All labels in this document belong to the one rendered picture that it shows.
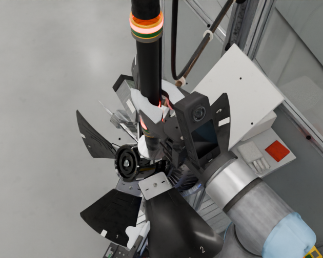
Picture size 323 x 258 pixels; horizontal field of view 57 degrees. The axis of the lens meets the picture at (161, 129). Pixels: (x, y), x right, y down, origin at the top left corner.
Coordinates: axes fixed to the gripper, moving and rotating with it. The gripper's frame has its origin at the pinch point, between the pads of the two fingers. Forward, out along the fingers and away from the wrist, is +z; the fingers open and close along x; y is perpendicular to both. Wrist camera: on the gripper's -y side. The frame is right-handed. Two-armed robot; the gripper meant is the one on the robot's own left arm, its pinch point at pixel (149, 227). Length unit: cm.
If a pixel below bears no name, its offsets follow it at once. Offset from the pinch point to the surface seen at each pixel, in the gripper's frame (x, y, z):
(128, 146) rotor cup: -9.7, 14.5, 17.2
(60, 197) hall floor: 108, 94, 14
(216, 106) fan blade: -21.6, -7.4, 32.4
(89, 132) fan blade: 2.6, 36.7, 22.3
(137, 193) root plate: 7.9, 10.8, 9.9
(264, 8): -12, -6, 93
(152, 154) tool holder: -28.3, 0.0, 9.2
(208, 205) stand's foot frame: 111, -3, 51
